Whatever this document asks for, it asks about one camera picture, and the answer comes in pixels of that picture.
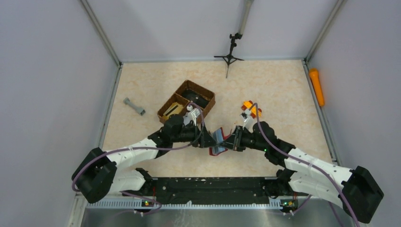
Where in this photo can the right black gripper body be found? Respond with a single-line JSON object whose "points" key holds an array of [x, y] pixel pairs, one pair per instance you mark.
{"points": [[236, 141]]}

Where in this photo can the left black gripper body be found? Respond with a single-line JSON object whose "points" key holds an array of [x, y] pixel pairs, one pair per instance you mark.
{"points": [[204, 139]]}

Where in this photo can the red leather card holder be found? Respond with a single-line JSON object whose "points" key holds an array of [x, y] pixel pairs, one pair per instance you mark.
{"points": [[219, 136]]}

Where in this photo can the brown woven divided basket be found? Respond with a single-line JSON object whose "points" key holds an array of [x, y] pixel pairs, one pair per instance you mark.
{"points": [[176, 97]]}

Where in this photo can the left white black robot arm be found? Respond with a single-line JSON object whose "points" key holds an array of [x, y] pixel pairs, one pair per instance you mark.
{"points": [[101, 172]]}

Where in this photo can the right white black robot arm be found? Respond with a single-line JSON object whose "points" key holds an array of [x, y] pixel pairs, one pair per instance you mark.
{"points": [[355, 190]]}

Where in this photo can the gold cards pile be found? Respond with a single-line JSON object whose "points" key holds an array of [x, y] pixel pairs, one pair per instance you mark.
{"points": [[174, 108]]}

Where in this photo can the black cards pile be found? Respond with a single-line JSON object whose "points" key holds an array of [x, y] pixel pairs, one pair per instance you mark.
{"points": [[195, 97]]}

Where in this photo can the orange yellow toy car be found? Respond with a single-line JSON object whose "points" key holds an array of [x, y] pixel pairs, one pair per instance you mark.
{"points": [[249, 108]]}

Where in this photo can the grey toy block bar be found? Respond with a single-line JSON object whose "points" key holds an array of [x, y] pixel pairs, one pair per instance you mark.
{"points": [[137, 109]]}

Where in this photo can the orange flashlight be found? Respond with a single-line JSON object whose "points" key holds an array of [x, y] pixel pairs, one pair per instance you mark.
{"points": [[314, 77]]}

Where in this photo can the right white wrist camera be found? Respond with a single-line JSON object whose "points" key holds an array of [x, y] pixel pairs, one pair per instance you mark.
{"points": [[247, 118]]}

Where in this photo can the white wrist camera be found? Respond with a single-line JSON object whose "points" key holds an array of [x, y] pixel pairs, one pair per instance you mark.
{"points": [[191, 115], [247, 118]]}

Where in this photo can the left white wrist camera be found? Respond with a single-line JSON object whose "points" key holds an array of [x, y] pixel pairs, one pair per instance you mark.
{"points": [[191, 115]]}

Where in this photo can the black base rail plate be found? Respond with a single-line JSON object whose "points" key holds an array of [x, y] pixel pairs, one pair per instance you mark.
{"points": [[214, 190]]}

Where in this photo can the black camera tripod stand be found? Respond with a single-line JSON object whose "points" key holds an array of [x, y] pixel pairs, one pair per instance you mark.
{"points": [[230, 58]]}

